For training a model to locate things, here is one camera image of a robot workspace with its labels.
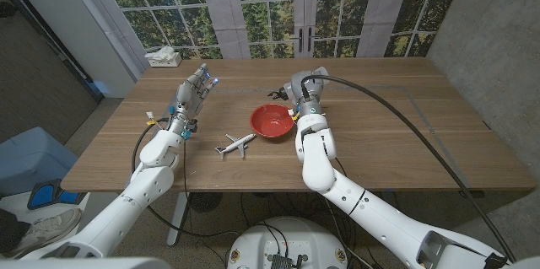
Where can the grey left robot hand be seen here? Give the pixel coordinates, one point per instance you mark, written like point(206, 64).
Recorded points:
point(187, 98)

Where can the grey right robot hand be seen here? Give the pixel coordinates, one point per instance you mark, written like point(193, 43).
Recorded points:
point(310, 89)

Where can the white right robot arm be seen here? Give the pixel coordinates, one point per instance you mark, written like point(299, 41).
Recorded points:
point(316, 163)

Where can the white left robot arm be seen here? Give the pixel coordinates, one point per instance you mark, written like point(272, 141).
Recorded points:
point(139, 184)

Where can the red bowl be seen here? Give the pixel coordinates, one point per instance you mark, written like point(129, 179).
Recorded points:
point(270, 121)

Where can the white toy airplane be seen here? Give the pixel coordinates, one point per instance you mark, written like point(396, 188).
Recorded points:
point(236, 144)

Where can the white tissue box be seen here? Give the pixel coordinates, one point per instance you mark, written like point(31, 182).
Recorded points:
point(166, 60)

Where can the wooden panel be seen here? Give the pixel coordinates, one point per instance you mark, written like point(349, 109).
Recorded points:
point(253, 89)

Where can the printed window backdrop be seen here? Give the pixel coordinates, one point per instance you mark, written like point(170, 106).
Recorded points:
point(261, 16)

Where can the black round fan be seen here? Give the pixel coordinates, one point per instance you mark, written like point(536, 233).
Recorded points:
point(205, 201)

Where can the white table leg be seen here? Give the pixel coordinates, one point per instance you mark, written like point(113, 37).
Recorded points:
point(177, 222)

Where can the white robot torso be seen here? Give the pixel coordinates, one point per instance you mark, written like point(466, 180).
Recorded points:
point(287, 239)

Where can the dark door panel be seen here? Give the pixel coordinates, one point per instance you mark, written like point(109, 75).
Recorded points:
point(34, 83)

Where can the blue upholstered seat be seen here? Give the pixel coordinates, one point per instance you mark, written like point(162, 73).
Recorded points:
point(29, 159)

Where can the white pedal with blue pads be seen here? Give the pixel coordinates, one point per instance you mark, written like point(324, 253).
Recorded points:
point(42, 195)

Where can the grey white sneaker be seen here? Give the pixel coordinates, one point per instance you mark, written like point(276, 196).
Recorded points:
point(46, 229)

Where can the dark trouser leg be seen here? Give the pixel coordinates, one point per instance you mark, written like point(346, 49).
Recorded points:
point(12, 231)

